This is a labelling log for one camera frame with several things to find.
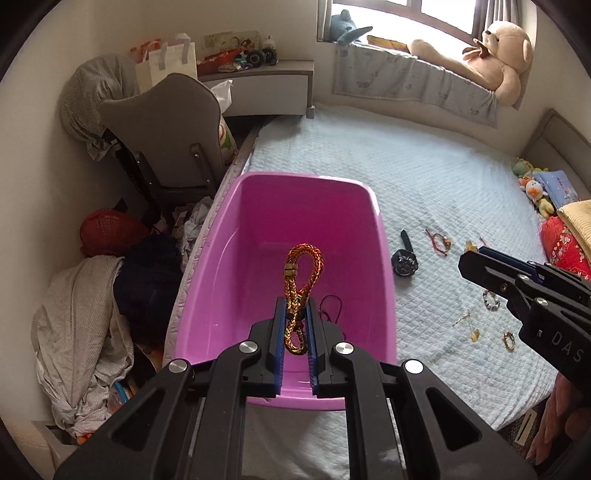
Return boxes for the red string bracelet long tails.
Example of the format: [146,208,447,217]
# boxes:
[465,236,487,252]

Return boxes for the red gold woven bracelet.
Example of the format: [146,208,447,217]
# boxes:
[281,242,326,356]

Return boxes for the gold chain flower necklace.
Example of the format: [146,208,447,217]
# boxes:
[452,309,482,343]

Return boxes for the dark cord strap charm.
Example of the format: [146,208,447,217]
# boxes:
[318,294,342,324]

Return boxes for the white plastic bag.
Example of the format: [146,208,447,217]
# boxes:
[211,80,238,165]

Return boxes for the grey window seat cover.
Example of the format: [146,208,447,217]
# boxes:
[332,43,497,128]

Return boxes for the grey upholstered headboard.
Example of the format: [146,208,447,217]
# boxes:
[521,109,591,200]

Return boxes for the blue small pillow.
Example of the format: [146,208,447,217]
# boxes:
[544,170,579,208]

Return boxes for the person's right hand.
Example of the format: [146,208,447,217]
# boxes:
[526,373,590,465]

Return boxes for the white paper bag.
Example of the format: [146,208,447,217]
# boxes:
[135,33,198,93]

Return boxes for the light blue quilted bedspread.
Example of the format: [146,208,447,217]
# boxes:
[163,103,562,480]

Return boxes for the white grey floating desk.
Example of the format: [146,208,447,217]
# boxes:
[199,60,315,119]

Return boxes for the black clothing pile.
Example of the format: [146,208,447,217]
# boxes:
[113,234,182,347]

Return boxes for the grey cloth pile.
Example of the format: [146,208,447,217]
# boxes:
[31,256,134,439]

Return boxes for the yellow knitted blanket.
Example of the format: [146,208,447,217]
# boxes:
[558,200,591,261]

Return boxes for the black wrist watch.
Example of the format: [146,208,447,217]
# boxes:
[391,230,419,278]

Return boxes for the yellow plush toy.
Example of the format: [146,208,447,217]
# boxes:
[537,197,555,220]

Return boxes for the red mesh basket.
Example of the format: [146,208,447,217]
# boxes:
[79,209,150,257]

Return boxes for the pink plastic tub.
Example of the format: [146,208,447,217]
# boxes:
[175,173,396,416]

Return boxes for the red floral pillow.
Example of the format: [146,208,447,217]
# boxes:
[540,216,591,281]

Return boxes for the grey garment on chair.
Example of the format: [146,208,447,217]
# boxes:
[58,54,139,161]

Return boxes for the red cord bracelet with charm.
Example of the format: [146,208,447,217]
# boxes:
[424,227,454,257]

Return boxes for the grey chair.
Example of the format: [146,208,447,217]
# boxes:
[98,74,225,208]

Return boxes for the duck plush toy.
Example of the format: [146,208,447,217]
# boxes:
[519,176,549,205]

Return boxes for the green plush toy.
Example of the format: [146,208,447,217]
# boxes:
[512,158,548,178]

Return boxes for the beige teddy bear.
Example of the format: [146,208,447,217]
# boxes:
[409,21,534,107]

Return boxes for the blue plush toy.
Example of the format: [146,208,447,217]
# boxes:
[329,9,373,46]

